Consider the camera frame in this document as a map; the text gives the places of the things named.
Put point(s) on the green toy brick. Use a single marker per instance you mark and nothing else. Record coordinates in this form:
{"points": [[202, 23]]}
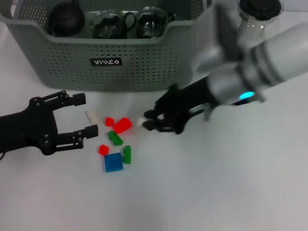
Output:
{"points": [[115, 138], [127, 155]]}

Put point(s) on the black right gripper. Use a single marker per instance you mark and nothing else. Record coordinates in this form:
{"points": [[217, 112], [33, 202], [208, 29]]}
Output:
{"points": [[183, 103]]}

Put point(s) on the grey-green perforated storage bin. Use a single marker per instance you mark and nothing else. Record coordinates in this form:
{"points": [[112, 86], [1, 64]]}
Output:
{"points": [[108, 72]]}

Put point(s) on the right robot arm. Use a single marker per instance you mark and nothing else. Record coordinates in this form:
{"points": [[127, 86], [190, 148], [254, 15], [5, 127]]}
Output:
{"points": [[276, 53]]}

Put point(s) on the glass teacup with black base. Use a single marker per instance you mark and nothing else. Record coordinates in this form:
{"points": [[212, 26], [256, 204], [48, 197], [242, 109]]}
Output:
{"points": [[108, 24], [151, 22]]}

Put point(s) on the small orange-red brick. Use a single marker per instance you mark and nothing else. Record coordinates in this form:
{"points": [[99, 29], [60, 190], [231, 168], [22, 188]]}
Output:
{"points": [[109, 121], [104, 149]]}

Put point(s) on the glass teapot with black lid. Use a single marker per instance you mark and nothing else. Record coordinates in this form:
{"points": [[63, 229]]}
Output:
{"points": [[260, 12]]}

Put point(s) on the blue square brick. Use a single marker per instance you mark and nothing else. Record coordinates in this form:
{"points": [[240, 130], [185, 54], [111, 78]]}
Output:
{"points": [[113, 163]]}

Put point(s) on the dark round clay teapot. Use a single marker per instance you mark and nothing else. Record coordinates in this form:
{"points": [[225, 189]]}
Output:
{"points": [[67, 20]]}

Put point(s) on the orange-red sloped brick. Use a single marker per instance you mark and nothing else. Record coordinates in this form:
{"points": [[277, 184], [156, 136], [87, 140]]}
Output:
{"points": [[122, 125]]}

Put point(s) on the tiny white brick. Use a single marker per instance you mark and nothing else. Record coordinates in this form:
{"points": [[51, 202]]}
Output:
{"points": [[92, 116]]}

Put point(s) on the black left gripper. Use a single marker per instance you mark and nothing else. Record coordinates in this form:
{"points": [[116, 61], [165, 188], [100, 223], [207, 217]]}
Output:
{"points": [[26, 130]]}

